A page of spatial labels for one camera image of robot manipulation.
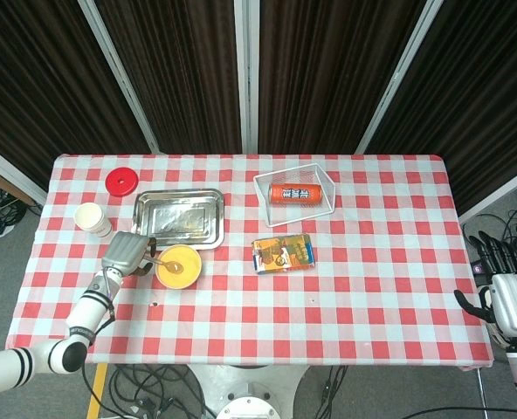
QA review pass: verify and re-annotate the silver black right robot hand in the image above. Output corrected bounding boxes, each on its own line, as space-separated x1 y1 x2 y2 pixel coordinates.
453 230 517 338

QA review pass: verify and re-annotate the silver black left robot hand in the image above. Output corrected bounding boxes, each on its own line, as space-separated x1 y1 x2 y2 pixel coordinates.
100 230 158 277

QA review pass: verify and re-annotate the metal spoon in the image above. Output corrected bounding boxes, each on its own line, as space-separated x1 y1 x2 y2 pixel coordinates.
142 255 184 272

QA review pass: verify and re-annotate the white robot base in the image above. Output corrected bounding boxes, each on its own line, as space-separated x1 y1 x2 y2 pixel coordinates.
187 364 313 419

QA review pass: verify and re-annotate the beige round bowl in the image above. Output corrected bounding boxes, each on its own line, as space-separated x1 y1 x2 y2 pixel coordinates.
155 244 203 291

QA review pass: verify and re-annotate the white paper cup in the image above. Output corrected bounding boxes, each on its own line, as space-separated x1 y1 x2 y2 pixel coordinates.
74 202 115 240

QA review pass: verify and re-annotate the stainless steel tray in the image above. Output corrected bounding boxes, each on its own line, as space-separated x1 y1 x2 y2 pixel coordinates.
130 188 226 251

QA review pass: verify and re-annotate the red round lid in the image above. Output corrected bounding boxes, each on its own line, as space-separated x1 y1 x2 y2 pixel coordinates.
105 167 140 197

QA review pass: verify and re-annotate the red white checkered tablecloth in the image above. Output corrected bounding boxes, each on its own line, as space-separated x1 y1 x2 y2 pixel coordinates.
4 152 496 373

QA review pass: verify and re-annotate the colourful printed carton box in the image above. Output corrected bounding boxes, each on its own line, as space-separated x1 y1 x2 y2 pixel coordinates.
251 233 317 275

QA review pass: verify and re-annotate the orange soda can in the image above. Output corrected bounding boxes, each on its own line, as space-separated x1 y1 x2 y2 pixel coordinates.
268 182 323 205

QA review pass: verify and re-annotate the dark brown curtain panel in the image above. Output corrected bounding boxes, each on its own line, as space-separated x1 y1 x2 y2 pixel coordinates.
0 0 155 191
365 0 517 213
94 0 245 155
257 0 430 155

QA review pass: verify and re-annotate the white partition post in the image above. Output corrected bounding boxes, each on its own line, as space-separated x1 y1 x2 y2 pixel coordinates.
77 0 169 155
0 138 49 207
457 161 517 227
353 0 444 155
233 0 260 155

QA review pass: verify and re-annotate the white wire mesh basket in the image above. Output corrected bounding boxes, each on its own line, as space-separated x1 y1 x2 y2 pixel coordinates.
252 162 337 229

